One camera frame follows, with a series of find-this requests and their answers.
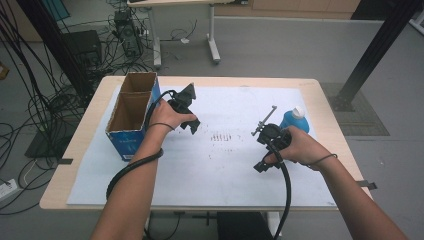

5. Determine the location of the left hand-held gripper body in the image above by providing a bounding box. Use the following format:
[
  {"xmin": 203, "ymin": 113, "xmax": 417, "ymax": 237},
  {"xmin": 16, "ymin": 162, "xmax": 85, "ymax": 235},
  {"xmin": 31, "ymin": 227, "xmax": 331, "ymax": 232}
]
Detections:
[{"xmin": 166, "ymin": 82, "xmax": 198, "ymax": 116}]

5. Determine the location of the black floor plate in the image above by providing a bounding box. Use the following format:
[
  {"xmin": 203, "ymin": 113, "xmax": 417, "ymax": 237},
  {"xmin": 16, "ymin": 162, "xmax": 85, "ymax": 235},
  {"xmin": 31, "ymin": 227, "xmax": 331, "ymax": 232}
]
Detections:
[{"xmin": 24, "ymin": 128, "xmax": 73, "ymax": 159}]

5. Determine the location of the black stand pole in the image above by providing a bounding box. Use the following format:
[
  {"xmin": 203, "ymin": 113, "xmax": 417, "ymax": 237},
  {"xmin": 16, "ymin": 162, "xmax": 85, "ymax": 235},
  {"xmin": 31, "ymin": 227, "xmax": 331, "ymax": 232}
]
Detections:
[{"xmin": 14, "ymin": 0, "xmax": 93, "ymax": 98}]

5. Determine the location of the black metal post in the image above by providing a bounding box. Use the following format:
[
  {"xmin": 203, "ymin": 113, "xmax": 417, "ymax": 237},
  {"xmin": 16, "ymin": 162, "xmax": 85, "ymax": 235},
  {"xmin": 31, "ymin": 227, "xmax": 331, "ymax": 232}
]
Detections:
[{"xmin": 328, "ymin": 0, "xmax": 424, "ymax": 113}]

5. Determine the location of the blue cardboard box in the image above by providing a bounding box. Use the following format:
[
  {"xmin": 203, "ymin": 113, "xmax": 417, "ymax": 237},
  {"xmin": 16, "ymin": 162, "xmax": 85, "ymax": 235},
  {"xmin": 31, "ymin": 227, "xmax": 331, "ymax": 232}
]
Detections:
[{"xmin": 105, "ymin": 71, "xmax": 162, "ymax": 163}]

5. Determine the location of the tangle of black cables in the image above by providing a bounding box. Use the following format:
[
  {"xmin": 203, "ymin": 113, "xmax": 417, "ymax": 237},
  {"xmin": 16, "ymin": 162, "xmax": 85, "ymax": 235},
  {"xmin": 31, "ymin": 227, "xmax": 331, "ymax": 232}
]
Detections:
[{"xmin": 0, "ymin": 0, "xmax": 154, "ymax": 216}]

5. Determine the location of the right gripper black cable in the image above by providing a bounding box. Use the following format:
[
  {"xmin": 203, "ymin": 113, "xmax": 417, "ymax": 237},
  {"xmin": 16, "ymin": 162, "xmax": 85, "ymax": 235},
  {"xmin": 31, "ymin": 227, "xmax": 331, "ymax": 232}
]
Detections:
[{"xmin": 264, "ymin": 141, "xmax": 293, "ymax": 240}]

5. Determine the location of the person's right hand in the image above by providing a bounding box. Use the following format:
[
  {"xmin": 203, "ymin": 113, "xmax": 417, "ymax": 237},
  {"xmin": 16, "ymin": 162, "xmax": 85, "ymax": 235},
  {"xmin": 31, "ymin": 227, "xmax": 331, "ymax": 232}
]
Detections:
[{"xmin": 264, "ymin": 125, "xmax": 334, "ymax": 172}]

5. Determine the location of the white table mat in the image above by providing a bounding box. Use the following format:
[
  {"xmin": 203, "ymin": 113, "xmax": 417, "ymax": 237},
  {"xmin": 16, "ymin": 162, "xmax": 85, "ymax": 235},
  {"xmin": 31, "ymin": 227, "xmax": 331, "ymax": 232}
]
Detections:
[{"xmin": 66, "ymin": 85, "xmax": 340, "ymax": 208}]

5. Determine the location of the blue bottle with white cap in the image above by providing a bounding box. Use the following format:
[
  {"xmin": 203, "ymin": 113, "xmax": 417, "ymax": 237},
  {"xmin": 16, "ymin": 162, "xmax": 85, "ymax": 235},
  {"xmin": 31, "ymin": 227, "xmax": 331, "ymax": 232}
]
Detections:
[{"xmin": 279, "ymin": 105, "xmax": 311, "ymax": 134}]

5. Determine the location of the person's left hand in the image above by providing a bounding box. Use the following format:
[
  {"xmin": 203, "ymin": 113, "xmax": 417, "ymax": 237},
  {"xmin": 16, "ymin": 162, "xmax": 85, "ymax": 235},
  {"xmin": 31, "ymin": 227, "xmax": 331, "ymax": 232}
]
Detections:
[{"xmin": 148, "ymin": 99, "xmax": 198, "ymax": 133}]

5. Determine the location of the black computer tower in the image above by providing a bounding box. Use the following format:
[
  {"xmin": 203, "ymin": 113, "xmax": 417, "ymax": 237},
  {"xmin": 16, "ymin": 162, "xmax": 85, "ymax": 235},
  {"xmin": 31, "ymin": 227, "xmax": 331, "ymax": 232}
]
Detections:
[{"xmin": 113, "ymin": 9, "xmax": 144, "ymax": 59}]

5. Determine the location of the teal board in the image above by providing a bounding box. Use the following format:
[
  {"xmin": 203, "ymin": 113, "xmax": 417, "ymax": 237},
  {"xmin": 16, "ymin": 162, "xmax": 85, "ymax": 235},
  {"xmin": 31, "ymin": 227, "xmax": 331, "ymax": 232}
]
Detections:
[{"xmin": 41, "ymin": 0, "xmax": 71, "ymax": 22}]

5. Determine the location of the black box device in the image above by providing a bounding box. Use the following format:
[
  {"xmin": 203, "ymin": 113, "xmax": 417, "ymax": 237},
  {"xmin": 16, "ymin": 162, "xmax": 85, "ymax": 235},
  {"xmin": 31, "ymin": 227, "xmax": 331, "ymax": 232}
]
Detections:
[{"xmin": 63, "ymin": 29, "xmax": 103, "ymax": 68}]

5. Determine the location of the white power strip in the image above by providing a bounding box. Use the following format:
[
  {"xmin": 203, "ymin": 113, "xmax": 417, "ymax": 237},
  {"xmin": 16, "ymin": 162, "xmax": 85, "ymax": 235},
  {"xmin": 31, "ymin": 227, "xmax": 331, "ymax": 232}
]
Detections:
[{"xmin": 0, "ymin": 178, "xmax": 18, "ymax": 203}]

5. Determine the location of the black band on left wrist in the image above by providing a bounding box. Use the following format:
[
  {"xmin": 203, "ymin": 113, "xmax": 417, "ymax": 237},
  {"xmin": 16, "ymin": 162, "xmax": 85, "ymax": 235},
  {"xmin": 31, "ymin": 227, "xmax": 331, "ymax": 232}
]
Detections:
[{"xmin": 147, "ymin": 122, "xmax": 176, "ymax": 132}]

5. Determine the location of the black band on wrist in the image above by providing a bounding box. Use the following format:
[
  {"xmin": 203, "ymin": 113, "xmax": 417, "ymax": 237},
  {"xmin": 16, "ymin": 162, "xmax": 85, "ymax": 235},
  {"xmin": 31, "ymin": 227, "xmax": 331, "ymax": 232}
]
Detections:
[
  {"xmin": 304, "ymin": 153, "xmax": 338, "ymax": 169},
  {"xmin": 147, "ymin": 122, "xmax": 176, "ymax": 132}
]

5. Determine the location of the black band on right wrist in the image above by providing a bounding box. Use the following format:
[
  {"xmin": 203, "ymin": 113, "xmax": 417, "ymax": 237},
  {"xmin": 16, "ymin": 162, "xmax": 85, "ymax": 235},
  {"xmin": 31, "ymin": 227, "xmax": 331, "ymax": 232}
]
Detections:
[{"xmin": 304, "ymin": 153, "xmax": 338, "ymax": 169}]

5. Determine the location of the white desk with legs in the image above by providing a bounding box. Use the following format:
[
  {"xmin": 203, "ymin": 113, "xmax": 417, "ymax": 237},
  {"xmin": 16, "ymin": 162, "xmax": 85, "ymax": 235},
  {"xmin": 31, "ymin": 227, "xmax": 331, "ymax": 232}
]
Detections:
[{"xmin": 127, "ymin": 0, "xmax": 249, "ymax": 68}]

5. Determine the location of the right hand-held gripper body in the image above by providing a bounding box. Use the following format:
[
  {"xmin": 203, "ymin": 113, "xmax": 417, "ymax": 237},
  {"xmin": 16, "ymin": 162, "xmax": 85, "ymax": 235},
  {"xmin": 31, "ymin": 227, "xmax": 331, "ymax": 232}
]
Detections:
[{"xmin": 250, "ymin": 105, "xmax": 294, "ymax": 158}]

